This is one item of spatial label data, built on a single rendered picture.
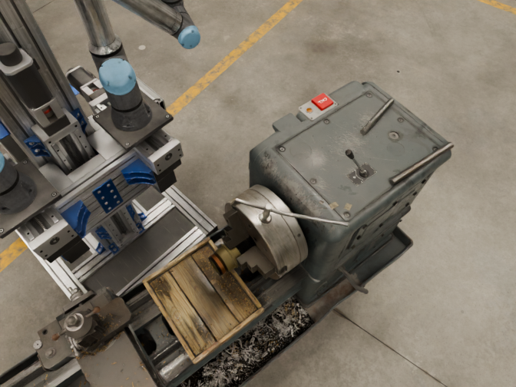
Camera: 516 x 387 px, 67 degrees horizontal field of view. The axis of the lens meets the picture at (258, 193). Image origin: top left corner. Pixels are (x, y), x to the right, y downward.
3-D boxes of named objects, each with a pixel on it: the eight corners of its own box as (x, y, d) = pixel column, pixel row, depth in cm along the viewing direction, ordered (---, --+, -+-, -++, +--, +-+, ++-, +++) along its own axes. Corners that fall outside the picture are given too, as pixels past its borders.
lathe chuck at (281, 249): (242, 211, 156) (246, 173, 128) (292, 274, 147) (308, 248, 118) (223, 223, 153) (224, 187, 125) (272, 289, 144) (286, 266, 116)
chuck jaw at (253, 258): (262, 239, 132) (285, 263, 126) (263, 246, 136) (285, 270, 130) (236, 257, 128) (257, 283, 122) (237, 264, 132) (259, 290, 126)
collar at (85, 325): (85, 305, 118) (81, 302, 116) (97, 327, 115) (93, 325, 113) (60, 322, 116) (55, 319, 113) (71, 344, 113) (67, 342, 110)
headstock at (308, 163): (343, 133, 187) (363, 70, 154) (420, 203, 168) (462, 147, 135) (243, 198, 168) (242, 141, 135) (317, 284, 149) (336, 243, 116)
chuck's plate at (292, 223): (249, 206, 157) (255, 168, 129) (299, 269, 148) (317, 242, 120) (242, 211, 156) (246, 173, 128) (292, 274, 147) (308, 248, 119)
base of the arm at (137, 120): (104, 116, 151) (96, 97, 143) (136, 96, 157) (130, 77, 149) (128, 137, 146) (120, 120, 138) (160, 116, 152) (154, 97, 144)
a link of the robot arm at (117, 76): (113, 114, 139) (100, 85, 128) (104, 89, 145) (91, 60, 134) (146, 104, 142) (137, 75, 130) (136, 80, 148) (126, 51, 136)
